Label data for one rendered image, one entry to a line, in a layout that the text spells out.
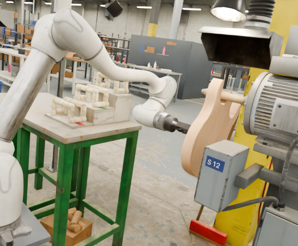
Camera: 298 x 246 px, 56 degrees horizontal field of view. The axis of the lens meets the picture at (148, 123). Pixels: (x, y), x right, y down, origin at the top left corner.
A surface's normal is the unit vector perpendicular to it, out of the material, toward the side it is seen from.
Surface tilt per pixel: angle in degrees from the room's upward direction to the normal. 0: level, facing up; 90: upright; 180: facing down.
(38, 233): 0
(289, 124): 90
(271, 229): 90
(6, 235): 7
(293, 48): 90
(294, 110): 90
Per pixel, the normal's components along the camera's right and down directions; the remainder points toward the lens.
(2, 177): 0.64, -0.06
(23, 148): 0.73, 0.27
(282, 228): -0.62, 0.11
